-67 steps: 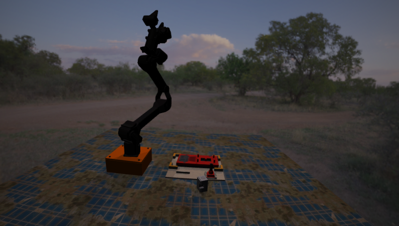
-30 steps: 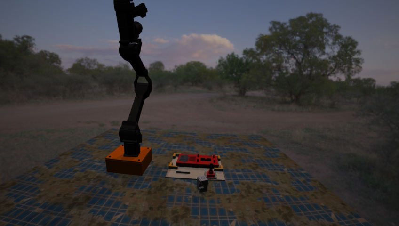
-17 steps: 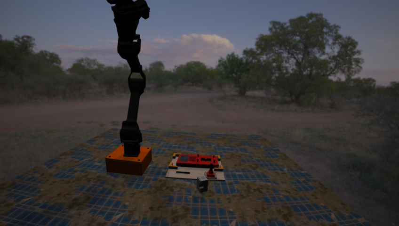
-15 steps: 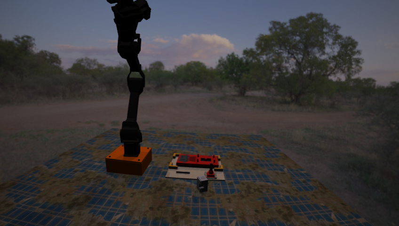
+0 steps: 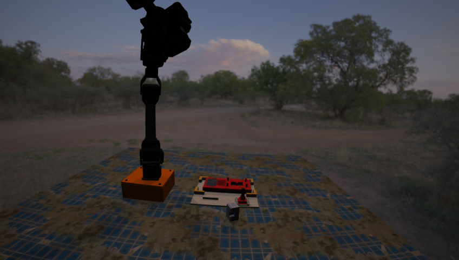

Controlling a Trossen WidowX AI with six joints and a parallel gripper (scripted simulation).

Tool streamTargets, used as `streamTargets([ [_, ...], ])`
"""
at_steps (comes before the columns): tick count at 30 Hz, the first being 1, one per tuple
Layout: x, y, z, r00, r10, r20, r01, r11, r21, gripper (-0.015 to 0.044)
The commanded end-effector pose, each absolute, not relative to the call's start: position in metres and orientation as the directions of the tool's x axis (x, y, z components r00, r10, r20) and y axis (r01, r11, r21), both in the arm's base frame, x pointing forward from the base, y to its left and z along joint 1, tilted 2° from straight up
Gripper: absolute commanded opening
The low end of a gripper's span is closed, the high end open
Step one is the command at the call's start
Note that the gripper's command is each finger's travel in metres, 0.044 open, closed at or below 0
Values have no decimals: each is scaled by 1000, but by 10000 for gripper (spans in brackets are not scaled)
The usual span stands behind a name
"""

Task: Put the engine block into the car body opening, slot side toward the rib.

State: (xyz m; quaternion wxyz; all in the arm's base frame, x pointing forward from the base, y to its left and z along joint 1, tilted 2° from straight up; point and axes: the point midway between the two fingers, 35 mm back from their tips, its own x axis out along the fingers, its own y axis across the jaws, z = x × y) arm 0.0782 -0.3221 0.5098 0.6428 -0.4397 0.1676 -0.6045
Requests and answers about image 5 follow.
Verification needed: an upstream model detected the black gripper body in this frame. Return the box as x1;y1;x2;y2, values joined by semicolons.
126;0;191;57

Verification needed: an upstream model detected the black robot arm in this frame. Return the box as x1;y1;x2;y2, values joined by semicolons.
140;2;192;180

